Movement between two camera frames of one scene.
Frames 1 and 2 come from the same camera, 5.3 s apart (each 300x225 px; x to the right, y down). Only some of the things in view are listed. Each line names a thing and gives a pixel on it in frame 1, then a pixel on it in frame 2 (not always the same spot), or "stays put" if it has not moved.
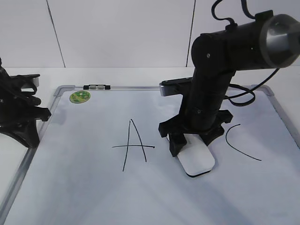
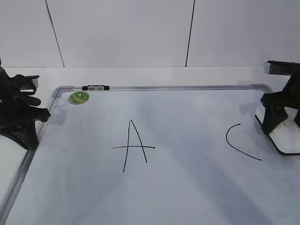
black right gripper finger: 177,141 -> 273,116
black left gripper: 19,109 stays put
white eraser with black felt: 195,158 -> 286,138
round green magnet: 80,96 stays put
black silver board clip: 96,86 stays put
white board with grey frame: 103,162 stays put
